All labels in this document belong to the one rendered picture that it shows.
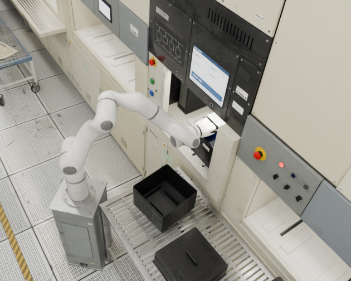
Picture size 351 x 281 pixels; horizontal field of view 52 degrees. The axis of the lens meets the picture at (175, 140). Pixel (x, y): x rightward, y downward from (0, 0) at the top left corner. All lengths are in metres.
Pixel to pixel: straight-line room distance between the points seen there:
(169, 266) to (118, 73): 1.70
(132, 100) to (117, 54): 1.59
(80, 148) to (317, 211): 1.17
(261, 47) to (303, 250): 1.16
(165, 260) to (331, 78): 1.21
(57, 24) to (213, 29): 2.37
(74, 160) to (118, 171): 1.47
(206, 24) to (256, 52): 0.33
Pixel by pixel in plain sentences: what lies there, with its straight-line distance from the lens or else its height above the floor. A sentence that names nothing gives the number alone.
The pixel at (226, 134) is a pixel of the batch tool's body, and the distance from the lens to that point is 1.80.
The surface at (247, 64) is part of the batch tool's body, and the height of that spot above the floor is 1.79.
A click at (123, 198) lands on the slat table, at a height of 0.76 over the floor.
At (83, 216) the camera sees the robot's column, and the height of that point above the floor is 0.75.
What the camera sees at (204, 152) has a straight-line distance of 2.14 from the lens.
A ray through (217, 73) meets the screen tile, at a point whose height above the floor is 1.63.
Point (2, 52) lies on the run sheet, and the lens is 4.20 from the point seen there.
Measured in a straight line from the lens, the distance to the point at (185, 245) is 2.02.
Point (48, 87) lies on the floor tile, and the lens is 4.37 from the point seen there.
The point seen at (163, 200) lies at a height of 0.77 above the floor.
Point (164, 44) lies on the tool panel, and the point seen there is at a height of 1.54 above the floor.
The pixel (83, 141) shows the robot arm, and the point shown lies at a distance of 1.89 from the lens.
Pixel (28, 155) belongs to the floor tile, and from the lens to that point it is 3.66.
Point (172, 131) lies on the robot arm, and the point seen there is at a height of 1.36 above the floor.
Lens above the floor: 2.65
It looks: 46 degrees down
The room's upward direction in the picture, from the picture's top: 6 degrees clockwise
